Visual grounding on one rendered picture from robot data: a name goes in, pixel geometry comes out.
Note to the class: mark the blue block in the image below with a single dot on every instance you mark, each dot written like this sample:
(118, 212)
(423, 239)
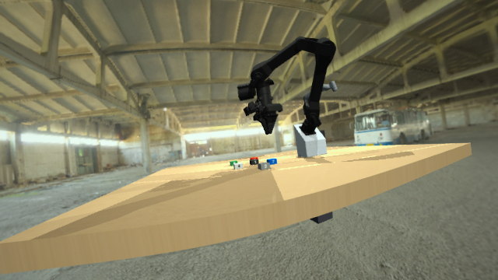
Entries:
(272, 161)

